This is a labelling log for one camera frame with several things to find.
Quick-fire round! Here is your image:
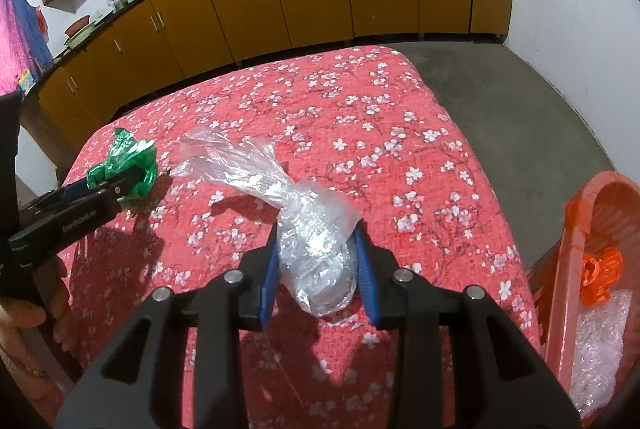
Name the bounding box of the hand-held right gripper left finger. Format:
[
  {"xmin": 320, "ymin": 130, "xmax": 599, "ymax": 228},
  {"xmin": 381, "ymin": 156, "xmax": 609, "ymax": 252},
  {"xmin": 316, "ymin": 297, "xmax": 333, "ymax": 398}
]
[{"xmin": 54, "ymin": 236, "xmax": 281, "ymax": 429}]

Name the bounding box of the red plastic basket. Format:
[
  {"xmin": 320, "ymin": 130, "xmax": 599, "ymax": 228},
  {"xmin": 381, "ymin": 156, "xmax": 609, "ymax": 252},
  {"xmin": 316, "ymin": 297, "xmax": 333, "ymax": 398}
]
[{"xmin": 530, "ymin": 170, "xmax": 640, "ymax": 429}]

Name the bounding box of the red floral tablecloth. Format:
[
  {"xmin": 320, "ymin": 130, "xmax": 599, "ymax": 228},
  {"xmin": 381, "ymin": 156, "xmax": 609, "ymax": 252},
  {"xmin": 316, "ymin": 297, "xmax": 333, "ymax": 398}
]
[{"xmin": 62, "ymin": 45, "xmax": 543, "ymax": 429}]

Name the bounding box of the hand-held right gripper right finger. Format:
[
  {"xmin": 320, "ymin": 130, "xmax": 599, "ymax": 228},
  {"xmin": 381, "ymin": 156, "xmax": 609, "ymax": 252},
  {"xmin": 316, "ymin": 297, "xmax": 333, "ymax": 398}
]
[{"xmin": 354, "ymin": 229, "xmax": 583, "ymax": 429}]

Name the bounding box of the clear plastic bag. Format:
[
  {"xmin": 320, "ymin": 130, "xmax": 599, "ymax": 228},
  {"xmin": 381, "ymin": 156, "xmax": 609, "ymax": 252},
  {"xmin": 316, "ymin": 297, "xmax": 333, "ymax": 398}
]
[{"xmin": 170, "ymin": 129, "xmax": 362, "ymax": 317}]

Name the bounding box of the hanging magenta cloth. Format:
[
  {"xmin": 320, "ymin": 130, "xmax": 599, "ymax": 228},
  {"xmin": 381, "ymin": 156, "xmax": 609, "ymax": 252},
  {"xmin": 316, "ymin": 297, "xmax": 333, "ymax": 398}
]
[{"xmin": 0, "ymin": 0, "xmax": 53, "ymax": 95}]

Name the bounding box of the red basin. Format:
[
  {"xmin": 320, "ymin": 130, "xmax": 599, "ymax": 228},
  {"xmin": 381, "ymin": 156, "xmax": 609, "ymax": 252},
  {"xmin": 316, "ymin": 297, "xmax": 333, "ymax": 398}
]
[{"xmin": 65, "ymin": 14, "xmax": 92, "ymax": 35}]

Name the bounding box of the orange plastic bag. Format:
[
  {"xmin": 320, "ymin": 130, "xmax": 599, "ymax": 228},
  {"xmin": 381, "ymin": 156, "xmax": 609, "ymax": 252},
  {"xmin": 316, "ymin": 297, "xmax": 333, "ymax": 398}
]
[{"xmin": 580, "ymin": 246, "xmax": 625, "ymax": 307}]

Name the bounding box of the green foil wrapper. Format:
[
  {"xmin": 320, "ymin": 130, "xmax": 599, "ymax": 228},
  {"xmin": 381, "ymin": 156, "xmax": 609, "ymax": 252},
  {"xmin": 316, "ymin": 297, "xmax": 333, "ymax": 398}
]
[{"xmin": 86, "ymin": 128, "xmax": 158, "ymax": 201}]

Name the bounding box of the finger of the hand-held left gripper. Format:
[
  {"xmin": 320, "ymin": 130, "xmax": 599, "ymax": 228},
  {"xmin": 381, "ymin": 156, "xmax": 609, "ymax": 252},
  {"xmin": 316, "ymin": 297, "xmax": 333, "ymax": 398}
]
[
  {"xmin": 27, "ymin": 168, "xmax": 145, "ymax": 216},
  {"xmin": 7, "ymin": 186, "xmax": 124, "ymax": 270}
]

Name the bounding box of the person's left hand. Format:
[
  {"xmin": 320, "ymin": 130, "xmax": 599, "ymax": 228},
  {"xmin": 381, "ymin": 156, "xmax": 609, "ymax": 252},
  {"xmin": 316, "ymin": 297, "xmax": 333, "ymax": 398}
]
[{"xmin": 0, "ymin": 256, "xmax": 81, "ymax": 380}]

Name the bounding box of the clear bubble wrap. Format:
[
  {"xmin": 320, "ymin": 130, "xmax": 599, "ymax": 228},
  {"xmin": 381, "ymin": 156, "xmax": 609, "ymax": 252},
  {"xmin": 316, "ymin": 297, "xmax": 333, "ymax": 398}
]
[{"xmin": 570, "ymin": 291, "xmax": 632, "ymax": 417}]

